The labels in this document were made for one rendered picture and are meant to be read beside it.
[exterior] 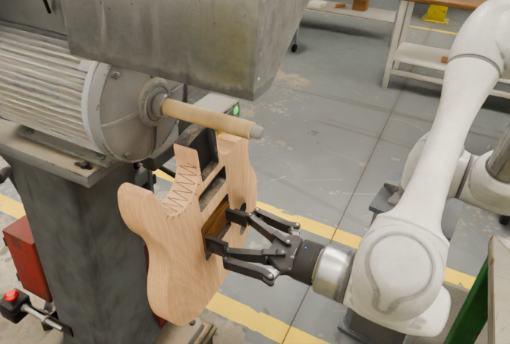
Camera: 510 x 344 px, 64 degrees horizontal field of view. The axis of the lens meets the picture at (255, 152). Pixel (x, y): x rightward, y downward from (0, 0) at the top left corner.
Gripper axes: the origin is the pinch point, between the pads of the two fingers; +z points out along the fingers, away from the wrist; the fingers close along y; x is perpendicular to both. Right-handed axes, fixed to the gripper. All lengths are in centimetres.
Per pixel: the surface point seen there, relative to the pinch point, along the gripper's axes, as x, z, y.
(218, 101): 1.3, 21.4, 36.7
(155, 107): 20.0, 15.4, 6.1
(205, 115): 20.3, 5.1, 7.3
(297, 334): -113, -6, 40
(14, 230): -24, 62, -8
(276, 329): -112, 3, 37
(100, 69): 29.5, 20.4, 0.8
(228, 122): 20.2, 0.5, 7.2
